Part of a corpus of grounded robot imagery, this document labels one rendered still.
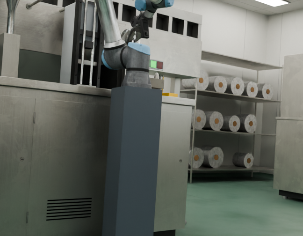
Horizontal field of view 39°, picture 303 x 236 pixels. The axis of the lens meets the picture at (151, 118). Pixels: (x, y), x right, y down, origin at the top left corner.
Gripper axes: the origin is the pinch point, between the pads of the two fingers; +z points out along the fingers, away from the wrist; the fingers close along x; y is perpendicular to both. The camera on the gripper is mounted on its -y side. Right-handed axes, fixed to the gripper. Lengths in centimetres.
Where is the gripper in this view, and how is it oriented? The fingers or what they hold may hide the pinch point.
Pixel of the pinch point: (132, 41)
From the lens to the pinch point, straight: 270.8
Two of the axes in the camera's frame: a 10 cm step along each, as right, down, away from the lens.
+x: -8.1, -0.6, -5.8
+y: -3.3, -7.8, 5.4
